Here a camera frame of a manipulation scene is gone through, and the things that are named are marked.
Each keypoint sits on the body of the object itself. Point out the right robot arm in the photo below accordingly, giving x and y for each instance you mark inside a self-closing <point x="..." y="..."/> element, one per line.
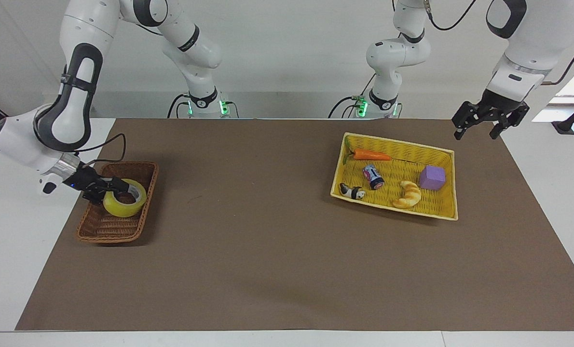
<point x="82" y="29"/>

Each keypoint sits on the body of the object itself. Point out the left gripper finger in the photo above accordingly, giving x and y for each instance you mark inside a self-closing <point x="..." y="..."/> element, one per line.
<point x="508" y="121"/>
<point x="466" y="118"/>

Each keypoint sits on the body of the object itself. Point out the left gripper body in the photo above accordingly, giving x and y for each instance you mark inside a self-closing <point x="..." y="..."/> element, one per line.
<point x="504" y="103"/>

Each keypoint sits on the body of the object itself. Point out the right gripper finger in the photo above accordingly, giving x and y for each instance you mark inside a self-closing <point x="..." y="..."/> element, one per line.
<point x="94" y="196"/>
<point x="117" y="184"/>

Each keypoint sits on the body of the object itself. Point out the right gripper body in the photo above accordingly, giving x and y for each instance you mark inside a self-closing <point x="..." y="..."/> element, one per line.
<point x="87" y="179"/>

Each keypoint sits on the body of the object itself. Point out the yellow tape roll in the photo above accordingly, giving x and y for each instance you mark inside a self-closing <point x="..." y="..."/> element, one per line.
<point x="123" y="208"/>

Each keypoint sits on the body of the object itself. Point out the purple cube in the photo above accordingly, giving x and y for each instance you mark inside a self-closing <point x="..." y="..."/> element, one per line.
<point x="432" y="178"/>

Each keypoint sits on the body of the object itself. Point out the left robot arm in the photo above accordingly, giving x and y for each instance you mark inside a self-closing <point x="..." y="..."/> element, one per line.
<point x="542" y="29"/>

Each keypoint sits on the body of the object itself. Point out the brown wicker basket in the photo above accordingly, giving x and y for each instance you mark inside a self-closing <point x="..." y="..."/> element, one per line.
<point x="108" y="227"/>

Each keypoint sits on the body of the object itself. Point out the orange toy carrot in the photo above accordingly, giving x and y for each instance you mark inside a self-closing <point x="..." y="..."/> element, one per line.
<point x="371" y="154"/>

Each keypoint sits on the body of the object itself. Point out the black and white toy figure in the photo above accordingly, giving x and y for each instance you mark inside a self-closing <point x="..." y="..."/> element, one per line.
<point x="350" y="191"/>

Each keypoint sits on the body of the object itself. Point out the toy croissant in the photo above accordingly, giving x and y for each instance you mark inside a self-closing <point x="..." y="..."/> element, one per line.
<point x="409" y="195"/>

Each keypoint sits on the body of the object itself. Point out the small printed can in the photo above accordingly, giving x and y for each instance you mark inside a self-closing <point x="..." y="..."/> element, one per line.
<point x="374" y="177"/>

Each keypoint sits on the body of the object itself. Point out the yellow woven basket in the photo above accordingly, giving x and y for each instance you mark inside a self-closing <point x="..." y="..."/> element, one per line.
<point x="398" y="173"/>

